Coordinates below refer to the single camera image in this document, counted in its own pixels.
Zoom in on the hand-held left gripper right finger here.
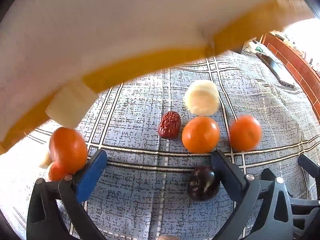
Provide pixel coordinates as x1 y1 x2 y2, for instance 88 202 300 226
211 149 294 240

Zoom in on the blue plaid tablecloth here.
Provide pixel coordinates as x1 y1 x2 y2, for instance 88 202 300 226
0 47 320 240

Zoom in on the black smartphone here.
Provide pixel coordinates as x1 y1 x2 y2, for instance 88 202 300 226
255 52 284 80

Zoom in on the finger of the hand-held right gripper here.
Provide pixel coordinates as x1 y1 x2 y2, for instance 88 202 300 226
298 154 320 180
292 196 320 240

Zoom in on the orange mandarin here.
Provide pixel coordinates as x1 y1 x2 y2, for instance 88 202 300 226
47 160 73 182
182 116 221 153
229 115 263 152
49 127 88 175

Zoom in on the wooden cabinet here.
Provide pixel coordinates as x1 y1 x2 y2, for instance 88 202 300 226
262 30 320 120

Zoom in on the bright window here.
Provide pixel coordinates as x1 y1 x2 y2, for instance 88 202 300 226
284 17 320 47

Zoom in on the wrinkled red date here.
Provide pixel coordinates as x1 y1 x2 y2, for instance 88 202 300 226
158 111 182 140

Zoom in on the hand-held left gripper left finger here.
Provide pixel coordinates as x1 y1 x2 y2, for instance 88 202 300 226
26 149 108 240

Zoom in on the yellow-rimmed white cardboard box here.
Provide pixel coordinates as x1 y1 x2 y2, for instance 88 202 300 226
0 0 315 155

